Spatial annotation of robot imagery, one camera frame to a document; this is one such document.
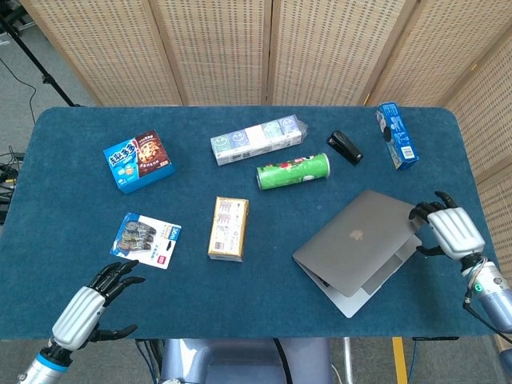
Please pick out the gold wrapped paper package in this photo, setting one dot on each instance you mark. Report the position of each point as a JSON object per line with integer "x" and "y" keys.
{"x": 228, "y": 228}

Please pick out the blue sandwich cookie box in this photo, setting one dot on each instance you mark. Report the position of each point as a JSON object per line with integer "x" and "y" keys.
{"x": 398, "y": 136}

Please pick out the black tripod stand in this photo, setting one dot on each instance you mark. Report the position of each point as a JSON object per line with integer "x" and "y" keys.
{"x": 36, "y": 64}

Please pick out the correction tape blister pack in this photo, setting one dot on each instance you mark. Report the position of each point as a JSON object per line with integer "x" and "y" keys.
{"x": 160, "y": 244}

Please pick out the black stapler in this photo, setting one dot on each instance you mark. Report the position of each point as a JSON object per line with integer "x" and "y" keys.
{"x": 344, "y": 146}

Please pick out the blue chocolate chip cookie box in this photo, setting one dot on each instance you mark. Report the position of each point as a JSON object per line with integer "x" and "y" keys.
{"x": 136, "y": 164}

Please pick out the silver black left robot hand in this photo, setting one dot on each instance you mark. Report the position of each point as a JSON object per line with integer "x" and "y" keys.
{"x": 78, "y": 316}

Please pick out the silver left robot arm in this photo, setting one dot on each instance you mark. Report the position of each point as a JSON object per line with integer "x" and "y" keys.
{"x": 42, "y": 368}

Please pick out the silver laptop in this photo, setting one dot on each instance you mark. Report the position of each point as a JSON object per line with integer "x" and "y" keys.
{"x": 352, "y": 240}

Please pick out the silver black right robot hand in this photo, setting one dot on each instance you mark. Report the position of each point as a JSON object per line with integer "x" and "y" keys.
{"x": 456, "y": 232}

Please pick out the white tissue multi-pack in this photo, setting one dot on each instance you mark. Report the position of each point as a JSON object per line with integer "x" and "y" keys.
{"x": 256, "y": 140}

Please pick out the silver blue robot torso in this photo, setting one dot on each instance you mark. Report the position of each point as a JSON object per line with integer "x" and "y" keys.
{"x": 240, "y": 360}

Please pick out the blue felt table cover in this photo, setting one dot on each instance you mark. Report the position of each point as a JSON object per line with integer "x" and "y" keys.
{"x": 220, "y": 300}

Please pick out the green chips can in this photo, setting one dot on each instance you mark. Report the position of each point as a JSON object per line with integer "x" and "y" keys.
{"x": 292, "y": 172}

